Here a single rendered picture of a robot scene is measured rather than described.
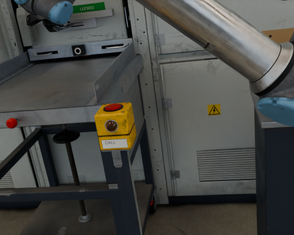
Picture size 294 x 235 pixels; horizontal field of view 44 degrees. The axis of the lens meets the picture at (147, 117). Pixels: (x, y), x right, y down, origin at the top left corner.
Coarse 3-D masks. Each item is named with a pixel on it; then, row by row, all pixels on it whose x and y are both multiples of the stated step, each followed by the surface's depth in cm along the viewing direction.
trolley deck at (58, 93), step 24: (24, 72) 170; (48, 72) 163; (72, 72) 157; (96, 72) 151; (0, 96) 136; (24, 96) 131; (48, 96) 127; (72, 96) 124; (120, 96) 127; (0, 120) 118; (24, 120) 117; (48, 120) 116; (72, 120) 115
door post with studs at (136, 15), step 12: (132, 0) 164; (132, 12) 167; (132, 24) 169; (144, 24) 168; (144, 36) 170; (144, 48) 172; (144, 60) 174; (144, 72) 176; (156, 120) 185; (156, 132) 187; (156, 144) 190; (156, 156) 193
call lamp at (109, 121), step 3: (108, 120) 87; (111, 120) 87; (114, 120) 87; (105, 123) 87; (108, 123) 87; (111, 123) 86; (114, 123) 87; (117, 123) 87; (105, 126) 87; (108, 126) 86; (111, 126) 86; (114, 126) 86; (117, 126) 87; (108, 129) 87; (111, 129) 87; (114, 129) 87; (117, 129) 88
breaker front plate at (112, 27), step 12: (84, 0) 171; (96, 0) 171; (108, 0) 170; (120, 0) 169; (84, 12) 173; (120, 12) 171; (84, 24) 175; (96, 24) 175; (108, 24) 174; (120, 24) 173; (48, 36) 180; (60, 36) 180; (72, 36) 179; (84, 36) 178; (96, 36) 177; (108, 36) 176; (120, 36) 175
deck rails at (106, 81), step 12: (132, 48) 168; (12, 60) 170; (24, 60) 181; (120, 60) 144; (132, 60) 164; (0, 72) 159; (12, 72) 169; (108, 72) 126; (120, 72) 143; (0, 84) 153; (96, 84) 111; (108, 84) 125; (96, 96) 111
